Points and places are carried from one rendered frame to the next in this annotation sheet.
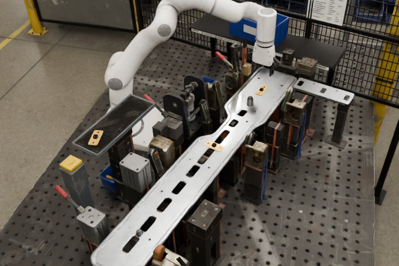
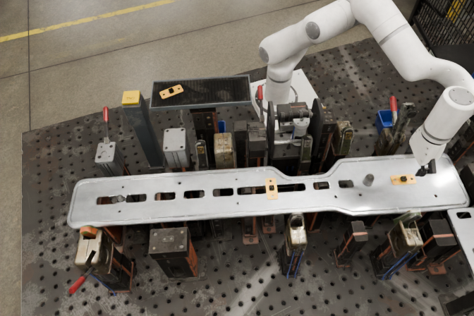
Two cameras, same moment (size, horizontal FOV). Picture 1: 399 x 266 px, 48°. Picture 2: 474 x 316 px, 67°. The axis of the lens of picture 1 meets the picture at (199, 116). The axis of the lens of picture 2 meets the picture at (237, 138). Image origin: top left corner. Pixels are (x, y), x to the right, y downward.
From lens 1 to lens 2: 112 cm
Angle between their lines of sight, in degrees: 39
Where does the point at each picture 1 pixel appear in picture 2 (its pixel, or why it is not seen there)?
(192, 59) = (424, 82)
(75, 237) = not seen: hidden behind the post
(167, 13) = (331, 12)
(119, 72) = (270, 46)
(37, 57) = not seen: outside the picture
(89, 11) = not seen: outside the picture
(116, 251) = (94, 195)
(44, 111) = not seen: hidden behind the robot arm
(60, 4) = not seen: outside the picture
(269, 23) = (447, 114)
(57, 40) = not seen: outside the picture
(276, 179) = (331, 272)
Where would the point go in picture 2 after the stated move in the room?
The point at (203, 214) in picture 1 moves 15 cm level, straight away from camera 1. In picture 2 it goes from (166, 238) to (205, 211)
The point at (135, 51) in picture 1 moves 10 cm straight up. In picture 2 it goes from (293, 35) to (295, 12)
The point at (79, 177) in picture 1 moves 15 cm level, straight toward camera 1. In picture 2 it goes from (132, 114) to (104, 142)
